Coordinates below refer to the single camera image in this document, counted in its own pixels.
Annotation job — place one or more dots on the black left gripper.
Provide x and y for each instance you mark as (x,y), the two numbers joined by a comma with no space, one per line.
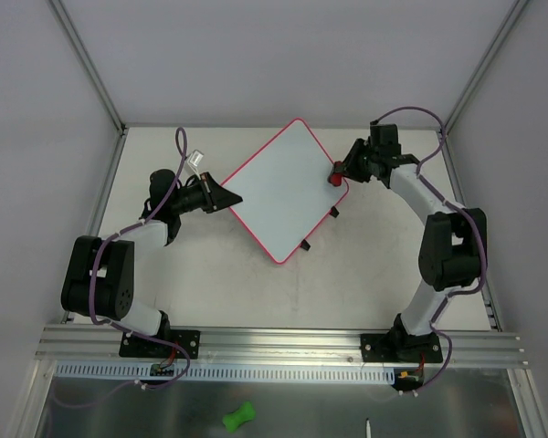
(209,192)

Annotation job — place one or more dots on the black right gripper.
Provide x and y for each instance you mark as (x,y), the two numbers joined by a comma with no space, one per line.
(361,161)

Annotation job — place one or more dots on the red whiteboard eraser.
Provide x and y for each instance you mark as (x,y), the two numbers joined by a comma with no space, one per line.
(336,176)

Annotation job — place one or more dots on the pink framed whiteboard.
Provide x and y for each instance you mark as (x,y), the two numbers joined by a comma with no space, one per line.
(285,190)

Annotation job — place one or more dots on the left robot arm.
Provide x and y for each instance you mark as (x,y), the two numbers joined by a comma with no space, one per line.
(100,279)

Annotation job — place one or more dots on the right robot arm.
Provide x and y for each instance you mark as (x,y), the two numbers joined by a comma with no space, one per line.
(452,258)

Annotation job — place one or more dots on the green eraser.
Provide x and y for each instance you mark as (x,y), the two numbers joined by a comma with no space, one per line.
(243,414)

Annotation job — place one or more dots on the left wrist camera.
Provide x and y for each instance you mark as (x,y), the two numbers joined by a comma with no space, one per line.
(193,161)

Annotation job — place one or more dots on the aluminium front rail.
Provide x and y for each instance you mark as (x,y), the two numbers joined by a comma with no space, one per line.
(279,346)

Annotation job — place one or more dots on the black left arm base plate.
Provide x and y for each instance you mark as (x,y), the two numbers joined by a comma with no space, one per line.
(135,347)

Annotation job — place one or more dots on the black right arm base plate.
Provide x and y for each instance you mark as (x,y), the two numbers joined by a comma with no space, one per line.
(381,347)

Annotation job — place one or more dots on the left aluminium frame post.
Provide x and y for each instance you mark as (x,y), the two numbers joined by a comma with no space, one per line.
(71,33)

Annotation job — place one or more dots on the aluminium frame post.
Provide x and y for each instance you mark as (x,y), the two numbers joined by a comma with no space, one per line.
(492,50)
(71,33)

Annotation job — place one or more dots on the slotted cable duct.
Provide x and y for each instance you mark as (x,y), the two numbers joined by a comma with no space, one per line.
(225,372)

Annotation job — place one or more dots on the right aluminium frame post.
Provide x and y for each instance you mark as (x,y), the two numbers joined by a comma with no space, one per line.
(492,50)

